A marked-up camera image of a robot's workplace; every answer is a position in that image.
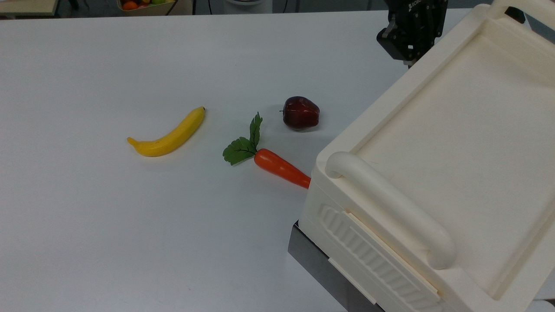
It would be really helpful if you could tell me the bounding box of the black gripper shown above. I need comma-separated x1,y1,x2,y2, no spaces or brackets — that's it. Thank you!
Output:
376,0,450,68

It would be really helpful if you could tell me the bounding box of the cream plastic toy cabinet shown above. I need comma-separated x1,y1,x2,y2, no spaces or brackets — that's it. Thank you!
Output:
298,0,555,312

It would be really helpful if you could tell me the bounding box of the dark red toy apple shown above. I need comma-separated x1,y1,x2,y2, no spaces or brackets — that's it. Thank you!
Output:
280,96,320,131

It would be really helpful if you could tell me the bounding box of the orange toy carrot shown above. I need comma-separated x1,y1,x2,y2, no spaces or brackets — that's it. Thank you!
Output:
222,112,312,189

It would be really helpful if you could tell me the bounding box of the yellow toy banana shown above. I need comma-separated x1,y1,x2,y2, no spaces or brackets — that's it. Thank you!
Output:
127,106,206,157

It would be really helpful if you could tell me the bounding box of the bowl of toy fruit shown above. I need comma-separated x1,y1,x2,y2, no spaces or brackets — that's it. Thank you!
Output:
116,0,176,12

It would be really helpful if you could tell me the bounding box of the wooden side table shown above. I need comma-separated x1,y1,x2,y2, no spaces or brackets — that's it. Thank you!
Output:
0,0,59,17

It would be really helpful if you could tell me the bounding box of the cream cabinet carry handle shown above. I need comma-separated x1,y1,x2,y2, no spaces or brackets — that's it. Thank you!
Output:
486,0,555,32
324,151,457,270

